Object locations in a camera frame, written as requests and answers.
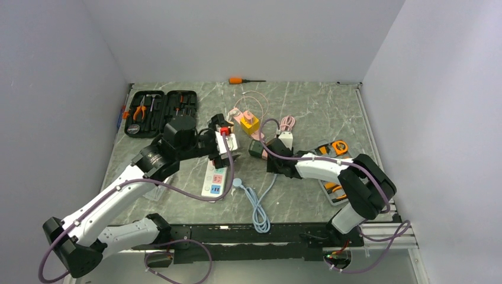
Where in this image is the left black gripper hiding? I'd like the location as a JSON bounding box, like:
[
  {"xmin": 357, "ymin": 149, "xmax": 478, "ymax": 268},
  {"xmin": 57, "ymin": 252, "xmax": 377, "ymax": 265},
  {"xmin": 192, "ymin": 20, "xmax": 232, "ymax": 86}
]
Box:
[{"xmin": 178, "ymin": 114, "xmax": 240, "ymax": 167}]

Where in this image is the white power strip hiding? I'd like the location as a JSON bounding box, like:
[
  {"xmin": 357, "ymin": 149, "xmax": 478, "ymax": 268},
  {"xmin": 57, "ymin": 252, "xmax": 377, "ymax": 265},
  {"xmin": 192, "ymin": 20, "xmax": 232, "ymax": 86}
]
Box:
[{"xmin": 201, "ymin": 160, "xmax": 228, "ymax": 198}]

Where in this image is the pink power strip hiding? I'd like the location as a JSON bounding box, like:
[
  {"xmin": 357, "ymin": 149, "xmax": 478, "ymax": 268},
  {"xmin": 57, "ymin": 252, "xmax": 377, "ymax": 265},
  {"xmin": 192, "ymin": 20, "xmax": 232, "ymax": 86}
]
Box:
[{"xmin": 229, "ymin": 108, "xmax": 265, "ymax": 140}]

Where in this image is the yellow cube adapter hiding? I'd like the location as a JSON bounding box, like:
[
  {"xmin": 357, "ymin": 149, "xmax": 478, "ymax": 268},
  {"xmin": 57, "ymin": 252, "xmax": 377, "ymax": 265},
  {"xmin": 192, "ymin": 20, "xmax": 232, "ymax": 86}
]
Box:
[{"xmin": 240, "ymin": 117, "xmax": 260, "ymax": 135}]

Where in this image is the grey tool case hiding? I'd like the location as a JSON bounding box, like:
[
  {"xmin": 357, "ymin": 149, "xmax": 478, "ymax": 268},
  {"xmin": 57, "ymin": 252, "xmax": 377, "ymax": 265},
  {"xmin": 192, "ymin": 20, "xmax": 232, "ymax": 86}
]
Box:
[{"xmin": 310, "ymin": 139, "xmax": 365, "ymax": 206}]

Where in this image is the light blue cable with plug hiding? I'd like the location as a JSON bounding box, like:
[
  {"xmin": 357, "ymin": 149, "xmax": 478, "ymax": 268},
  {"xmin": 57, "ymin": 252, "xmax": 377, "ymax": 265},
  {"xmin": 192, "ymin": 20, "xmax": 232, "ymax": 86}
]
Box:
[{"xmin": 232, "ymin": 174, "xmax": 278, "ymax": 234}]

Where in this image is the black tool case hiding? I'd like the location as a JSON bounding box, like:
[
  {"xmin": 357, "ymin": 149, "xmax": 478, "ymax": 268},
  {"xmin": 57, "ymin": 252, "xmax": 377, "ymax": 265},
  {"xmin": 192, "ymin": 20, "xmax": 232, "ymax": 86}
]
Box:
[{"xmin": 123, "ymin": 90, "xmax": 198, "ymax": 138}]

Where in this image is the clear plastic screw box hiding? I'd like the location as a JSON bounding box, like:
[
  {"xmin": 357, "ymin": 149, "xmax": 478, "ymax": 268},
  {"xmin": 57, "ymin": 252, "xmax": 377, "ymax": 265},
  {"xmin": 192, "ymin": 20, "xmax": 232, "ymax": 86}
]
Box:
[{"xmin": 143, "ymin": 176, "xmax": 174, "ymax": 202}]

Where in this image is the dark green cube adapter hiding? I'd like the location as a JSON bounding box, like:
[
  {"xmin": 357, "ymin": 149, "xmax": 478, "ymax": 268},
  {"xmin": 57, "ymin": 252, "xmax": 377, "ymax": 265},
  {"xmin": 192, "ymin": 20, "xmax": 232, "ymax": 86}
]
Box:
[{"xmin": 248, "ymin": 140, "xmax": 264, "ymax": 159}]

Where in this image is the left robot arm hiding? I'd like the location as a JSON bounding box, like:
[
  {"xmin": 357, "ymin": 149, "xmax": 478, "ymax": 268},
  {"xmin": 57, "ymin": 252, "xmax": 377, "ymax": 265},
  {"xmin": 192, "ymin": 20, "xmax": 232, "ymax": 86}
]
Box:
[{"xmin": 43, "ymin": 114, "xmax": 238, "ymax": 278}]

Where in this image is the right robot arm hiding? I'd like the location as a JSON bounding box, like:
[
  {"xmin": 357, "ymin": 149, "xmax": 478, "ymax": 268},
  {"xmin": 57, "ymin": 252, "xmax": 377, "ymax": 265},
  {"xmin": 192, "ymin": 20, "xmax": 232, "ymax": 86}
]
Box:
[{"xmin": 263, "ymin": 138, "xmax": 397, "ymax": 246}]

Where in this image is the black base bar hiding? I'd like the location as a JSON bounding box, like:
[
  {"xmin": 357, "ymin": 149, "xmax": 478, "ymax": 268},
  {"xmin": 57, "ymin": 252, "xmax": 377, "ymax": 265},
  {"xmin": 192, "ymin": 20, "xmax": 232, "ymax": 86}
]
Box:
[{"xmin": 130, "ymin": 223, "xmax": 363, "ymax": 264}]

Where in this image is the blue red pen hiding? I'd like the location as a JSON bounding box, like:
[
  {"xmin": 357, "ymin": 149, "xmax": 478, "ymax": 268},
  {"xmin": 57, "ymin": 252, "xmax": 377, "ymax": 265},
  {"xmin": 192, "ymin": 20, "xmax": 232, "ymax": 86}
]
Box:
[{"xmin": 116, "ymin": 105, "xmax": 126, "ymax": 130}]

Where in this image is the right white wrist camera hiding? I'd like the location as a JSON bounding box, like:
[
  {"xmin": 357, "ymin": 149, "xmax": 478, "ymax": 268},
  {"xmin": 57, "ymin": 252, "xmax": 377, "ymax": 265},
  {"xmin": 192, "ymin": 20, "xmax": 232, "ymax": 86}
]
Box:
[{"xmin": 278, "ymin": 131, "xmax": 293, "ymax": 150}]

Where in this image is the orange handled screwdriver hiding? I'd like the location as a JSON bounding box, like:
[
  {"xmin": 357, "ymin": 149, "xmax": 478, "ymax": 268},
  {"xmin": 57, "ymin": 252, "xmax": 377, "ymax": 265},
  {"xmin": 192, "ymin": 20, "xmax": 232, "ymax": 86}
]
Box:
[{"xmin": 228, "ymin": 78, "xmax": 266, "ymax": 85}]

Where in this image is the aluminium rail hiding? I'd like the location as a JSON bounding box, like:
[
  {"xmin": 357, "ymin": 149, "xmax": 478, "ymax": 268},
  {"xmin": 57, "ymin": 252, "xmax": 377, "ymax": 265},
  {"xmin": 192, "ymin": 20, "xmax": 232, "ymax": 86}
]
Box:
[{"xmin": 72, "ymin": 223, "xmax": 419, "ymax": 255}]

